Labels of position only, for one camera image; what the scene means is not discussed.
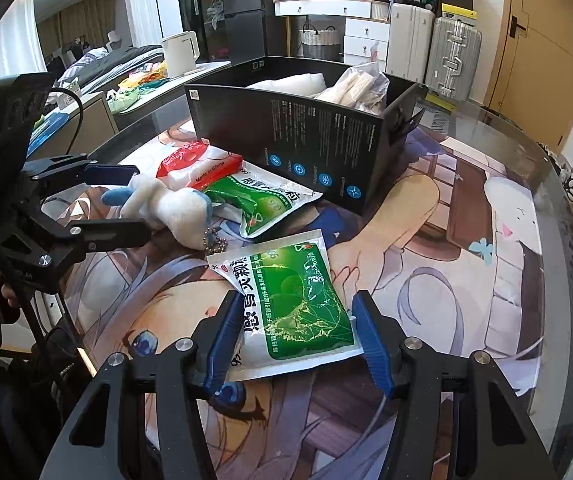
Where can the woven laundry basket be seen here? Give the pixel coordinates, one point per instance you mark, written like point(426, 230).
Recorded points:
point(322, 44)

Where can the white drawer desk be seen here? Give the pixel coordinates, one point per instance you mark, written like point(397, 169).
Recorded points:
point(366, 28)

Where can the silver suitcase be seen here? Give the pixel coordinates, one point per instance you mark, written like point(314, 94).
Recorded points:
point(453, 58)

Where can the white electric kettle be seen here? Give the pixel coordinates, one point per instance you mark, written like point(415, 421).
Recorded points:
point(181, 53)

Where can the green white medicine packet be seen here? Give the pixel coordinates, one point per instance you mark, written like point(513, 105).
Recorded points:
point(257, 199)
point(293, 319)

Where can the black refrigerator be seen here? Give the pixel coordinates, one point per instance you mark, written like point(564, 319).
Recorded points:
point(253, 30)

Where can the white plush pillow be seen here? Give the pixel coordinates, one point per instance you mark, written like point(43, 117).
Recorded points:
point(297, 85)

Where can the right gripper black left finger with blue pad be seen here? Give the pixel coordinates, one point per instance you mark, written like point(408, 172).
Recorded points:
point(138, 418)

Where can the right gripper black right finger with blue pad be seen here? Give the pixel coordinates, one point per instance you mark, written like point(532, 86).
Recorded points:
point(492, 436)

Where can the black cardboard box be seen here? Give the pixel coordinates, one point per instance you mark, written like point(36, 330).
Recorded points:
point(333, 149)

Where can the clear plastic bag in box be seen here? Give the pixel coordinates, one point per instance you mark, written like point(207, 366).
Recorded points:
point(362, 87)

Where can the wooden door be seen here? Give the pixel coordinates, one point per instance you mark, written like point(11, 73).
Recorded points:
point(532, 79)

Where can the grey tv cabinet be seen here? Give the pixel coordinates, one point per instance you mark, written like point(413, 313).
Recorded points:
point(101, 115)

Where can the white blue plush toy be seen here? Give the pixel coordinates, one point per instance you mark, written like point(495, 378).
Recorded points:
point(186, 213)

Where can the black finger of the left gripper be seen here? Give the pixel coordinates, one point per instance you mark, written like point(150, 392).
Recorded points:
point(109, 234)
point(101, 172)

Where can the white suitcase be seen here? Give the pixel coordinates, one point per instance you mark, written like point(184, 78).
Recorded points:
point(409, 40)

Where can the red white tissue pack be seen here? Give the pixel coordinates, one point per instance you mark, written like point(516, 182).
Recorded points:
point(197, 165)

